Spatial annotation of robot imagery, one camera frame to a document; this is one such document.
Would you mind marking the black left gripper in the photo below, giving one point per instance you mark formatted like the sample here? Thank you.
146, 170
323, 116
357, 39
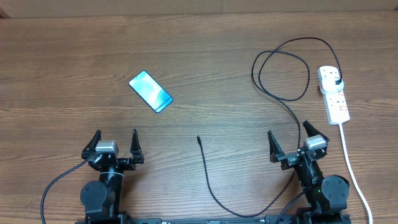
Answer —
129, 164

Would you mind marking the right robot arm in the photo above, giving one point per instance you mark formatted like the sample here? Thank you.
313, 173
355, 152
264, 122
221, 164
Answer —
322, 199

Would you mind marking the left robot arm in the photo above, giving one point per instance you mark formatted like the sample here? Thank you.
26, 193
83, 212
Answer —
102, 198

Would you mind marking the white power extension strip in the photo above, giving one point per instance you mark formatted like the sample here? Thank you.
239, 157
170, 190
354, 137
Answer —
335, 103

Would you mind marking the blue Samsung Galaxy smartphone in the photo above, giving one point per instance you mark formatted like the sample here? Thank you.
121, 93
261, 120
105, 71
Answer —
150, 91

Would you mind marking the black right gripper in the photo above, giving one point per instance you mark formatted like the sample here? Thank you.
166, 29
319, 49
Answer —
277, 155

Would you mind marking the white USB charger plug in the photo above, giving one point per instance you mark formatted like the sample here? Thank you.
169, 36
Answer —
328, 85

